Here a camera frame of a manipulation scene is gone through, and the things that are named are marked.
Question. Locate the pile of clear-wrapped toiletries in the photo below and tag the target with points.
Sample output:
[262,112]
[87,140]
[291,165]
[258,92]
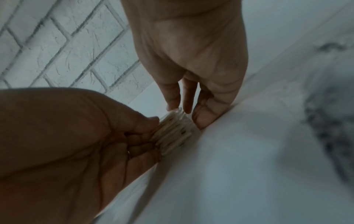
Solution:
[332,120]

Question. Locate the person's left hand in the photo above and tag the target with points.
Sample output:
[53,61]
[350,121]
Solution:
[55,142]

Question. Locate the white countertop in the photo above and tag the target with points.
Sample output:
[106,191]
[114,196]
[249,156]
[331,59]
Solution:
[235,164]

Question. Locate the person's right hand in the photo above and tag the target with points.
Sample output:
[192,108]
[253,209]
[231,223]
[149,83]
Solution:
[193,43]

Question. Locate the stack of beige soap bars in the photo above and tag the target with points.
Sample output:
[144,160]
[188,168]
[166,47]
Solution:
[174,131]

